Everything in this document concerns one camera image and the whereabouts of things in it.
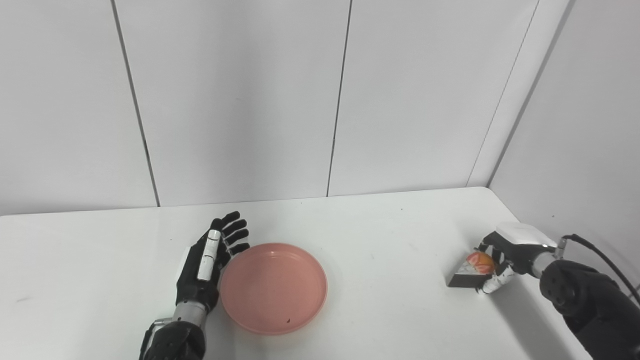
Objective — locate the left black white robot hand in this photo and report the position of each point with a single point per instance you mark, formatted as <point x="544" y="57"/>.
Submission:
<point x="192" y="287"/>

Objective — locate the chocolate cake slice with fruit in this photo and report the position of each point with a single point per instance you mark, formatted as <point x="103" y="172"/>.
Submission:
<point x="465" y="277"/>

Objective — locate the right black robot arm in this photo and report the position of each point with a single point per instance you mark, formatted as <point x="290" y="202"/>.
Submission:
<point x="590" y="300"/>

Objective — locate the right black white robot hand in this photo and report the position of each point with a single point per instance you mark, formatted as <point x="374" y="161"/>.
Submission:
<point x="522" y="250"/>

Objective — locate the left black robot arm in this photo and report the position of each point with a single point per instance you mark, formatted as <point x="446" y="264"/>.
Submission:
<point x="175" y="340"/>

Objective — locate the pink round plate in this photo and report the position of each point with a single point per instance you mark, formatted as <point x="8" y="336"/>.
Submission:
<point x="275" y="290"/>

